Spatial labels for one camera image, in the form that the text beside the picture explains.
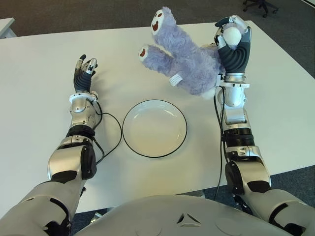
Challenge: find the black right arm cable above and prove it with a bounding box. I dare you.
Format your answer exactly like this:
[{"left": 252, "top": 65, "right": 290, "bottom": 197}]
[{"left": 213, "top": 88, "right": 228, "bottom": 201}]

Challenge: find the silver robot torso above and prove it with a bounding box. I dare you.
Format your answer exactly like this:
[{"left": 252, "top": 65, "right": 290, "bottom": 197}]
[{"left": 73, "top": 194, "right": 281, "bottom": 236}]

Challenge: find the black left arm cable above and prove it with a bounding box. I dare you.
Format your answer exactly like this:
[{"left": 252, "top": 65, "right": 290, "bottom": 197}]
[{"left": 94, "top": 102, "right": 123, "bottom": 165}]

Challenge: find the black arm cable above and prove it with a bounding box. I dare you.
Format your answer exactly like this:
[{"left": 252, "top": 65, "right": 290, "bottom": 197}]
[
  {"left": 213, "top": 88, "right": 228, "bottom": 201},
  {"left": 94, "top": 102, "right": 123, "bottom": 165}
]

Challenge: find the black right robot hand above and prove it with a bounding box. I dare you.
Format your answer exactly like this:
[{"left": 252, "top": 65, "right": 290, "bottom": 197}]
[{"left": 213, "top": 15, "right": 252, "bottom": 82}]

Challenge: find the purple plush bunny doll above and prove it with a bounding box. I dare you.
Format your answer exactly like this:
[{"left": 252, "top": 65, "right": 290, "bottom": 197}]
[{"left": 137, "top": 6, "right": 243, "bottom": 99}]

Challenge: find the black office chair base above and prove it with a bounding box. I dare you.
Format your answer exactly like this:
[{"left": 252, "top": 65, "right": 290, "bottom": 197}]
[{"left": 243, "top": 0, "right": 279, "bottom": 18}]

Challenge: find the white plate black rim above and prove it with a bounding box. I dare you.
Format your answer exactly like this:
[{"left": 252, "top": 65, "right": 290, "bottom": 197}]
[{"left": 122, "top": 99, "right": 188, "bottom": 159}]

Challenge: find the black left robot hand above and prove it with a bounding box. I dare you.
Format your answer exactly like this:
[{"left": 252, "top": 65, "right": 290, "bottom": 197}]
[{"left": 73, "top": 54, "right": 99, "bottom": 94}]

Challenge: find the grey side table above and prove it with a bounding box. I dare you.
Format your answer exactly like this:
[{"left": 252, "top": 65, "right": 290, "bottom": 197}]
[{"left": 0, "top": 17, "right": 16, "bottom": 39}]

